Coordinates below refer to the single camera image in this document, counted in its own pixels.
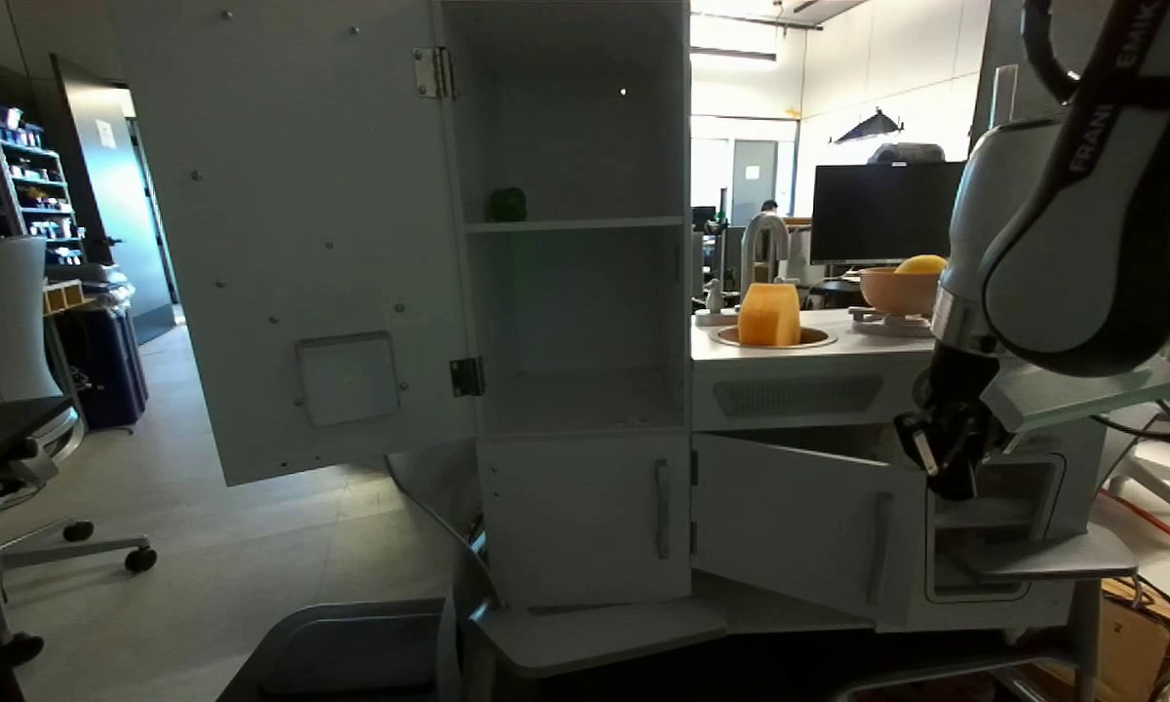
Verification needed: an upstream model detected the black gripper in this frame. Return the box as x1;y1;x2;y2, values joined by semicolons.
891;344;1007;489

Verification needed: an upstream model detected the white cabinet door grey handle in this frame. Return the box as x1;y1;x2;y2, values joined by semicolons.
478;432;699;618
692;432;898;623

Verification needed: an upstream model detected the orange juice pitcher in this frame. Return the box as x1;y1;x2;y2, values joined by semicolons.
731;280;806;352

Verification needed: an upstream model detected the white oven door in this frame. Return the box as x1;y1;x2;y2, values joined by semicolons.
920;422;1106;636

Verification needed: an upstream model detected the black door latch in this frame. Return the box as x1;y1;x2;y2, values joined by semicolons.
448;355;491;401

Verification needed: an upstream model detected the tall white cabinet door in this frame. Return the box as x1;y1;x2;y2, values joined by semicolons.
114;0;478;489

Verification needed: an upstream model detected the tan bowl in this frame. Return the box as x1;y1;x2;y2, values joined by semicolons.
854;264;947;323

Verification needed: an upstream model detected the silver sink basin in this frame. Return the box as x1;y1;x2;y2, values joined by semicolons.
718;319;835;352

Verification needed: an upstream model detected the black computer monitor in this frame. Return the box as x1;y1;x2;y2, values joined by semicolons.
812;160;972;270

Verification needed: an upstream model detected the grey toy faucet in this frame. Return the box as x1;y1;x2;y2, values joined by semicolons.
735;212;796;292

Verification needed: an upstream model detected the black hanging lamp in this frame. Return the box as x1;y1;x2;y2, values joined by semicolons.
829;105;906;147

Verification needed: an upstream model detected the white toy kitchen body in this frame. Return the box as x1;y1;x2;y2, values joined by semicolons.
443;0;1155;641

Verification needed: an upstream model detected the grey base platform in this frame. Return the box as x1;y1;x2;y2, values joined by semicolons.
470;592;731;684

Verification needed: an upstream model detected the dark green round object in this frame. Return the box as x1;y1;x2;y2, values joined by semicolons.
482;184;529;228

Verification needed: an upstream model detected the black suitcase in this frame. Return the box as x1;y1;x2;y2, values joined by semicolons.
55;302;153;432

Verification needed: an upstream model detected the grey office chair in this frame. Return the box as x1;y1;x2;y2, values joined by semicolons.
0;236;163;702

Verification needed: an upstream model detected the storage shelf rack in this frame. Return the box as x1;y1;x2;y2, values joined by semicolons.
0;43;88;287

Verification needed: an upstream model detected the grey upright post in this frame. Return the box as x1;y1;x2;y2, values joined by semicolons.
985;62;1021;134

